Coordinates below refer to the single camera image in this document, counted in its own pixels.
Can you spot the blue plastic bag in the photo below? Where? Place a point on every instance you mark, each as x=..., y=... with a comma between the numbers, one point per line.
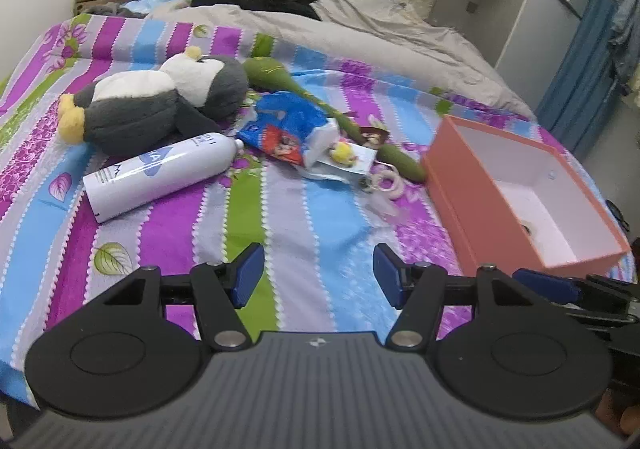
x=285, y=115

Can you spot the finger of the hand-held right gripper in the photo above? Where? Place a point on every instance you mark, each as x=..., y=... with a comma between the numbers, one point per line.
x=545, y=283

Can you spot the grey duvet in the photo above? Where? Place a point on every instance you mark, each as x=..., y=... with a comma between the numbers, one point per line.
x=375, y=39

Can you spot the white spray bottle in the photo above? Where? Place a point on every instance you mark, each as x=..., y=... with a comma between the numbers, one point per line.
x=150, y=174

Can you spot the grey wardrobe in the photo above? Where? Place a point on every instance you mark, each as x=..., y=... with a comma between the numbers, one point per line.
x=540, y=19

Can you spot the pink cardboard box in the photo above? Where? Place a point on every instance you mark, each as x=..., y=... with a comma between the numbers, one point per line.
x=450, y=169

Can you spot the grey white penguin plush toy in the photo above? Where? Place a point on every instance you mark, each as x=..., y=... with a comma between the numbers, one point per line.
x=150, y=124

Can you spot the light blue cloth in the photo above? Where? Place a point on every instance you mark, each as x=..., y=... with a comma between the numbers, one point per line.
x=152, y=4

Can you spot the yellow duck toy packet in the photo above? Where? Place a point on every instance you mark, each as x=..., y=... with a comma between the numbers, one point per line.
x=345, y=154

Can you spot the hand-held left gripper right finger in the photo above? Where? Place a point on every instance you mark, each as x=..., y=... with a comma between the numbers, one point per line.
x=387, y=279

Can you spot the hanging denim clothing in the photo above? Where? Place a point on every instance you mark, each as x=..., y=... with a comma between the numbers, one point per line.
x=627, y=29

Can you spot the white knit cloth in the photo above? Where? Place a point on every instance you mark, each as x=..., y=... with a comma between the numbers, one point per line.
x=322, y=134

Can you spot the small brown charm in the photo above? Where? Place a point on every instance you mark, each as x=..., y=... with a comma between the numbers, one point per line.
x=374, y=135

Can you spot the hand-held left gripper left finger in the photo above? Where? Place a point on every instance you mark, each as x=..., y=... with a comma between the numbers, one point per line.
x=248, y=274

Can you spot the striped floral bedsheet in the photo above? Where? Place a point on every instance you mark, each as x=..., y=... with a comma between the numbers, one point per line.
x=310, y=219

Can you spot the long green plush stick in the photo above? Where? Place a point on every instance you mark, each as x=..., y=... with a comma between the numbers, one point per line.
x=265, y=71

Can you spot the blue curtain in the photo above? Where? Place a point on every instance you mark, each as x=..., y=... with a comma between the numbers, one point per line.
x=585, y=79

